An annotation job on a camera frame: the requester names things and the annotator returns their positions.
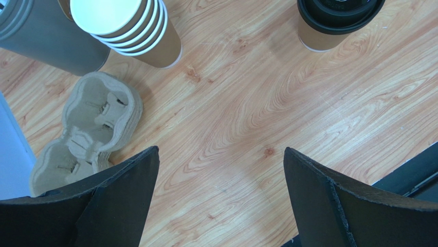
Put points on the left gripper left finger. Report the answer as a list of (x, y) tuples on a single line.
[(108, 208)]

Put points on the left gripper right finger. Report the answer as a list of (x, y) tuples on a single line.
[(359, 212)]

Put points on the single brown paper cup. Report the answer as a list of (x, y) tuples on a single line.
[(317, 41)]

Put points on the black plastic cup lid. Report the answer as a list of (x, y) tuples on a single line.
[(338, 17)]

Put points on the grey pulp carrier stack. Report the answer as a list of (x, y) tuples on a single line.
[(99, 117)]

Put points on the stack of paper cups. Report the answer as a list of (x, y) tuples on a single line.
[(140, 29)]

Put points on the grey straw holder cup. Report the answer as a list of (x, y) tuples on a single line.
[(40, 30)]

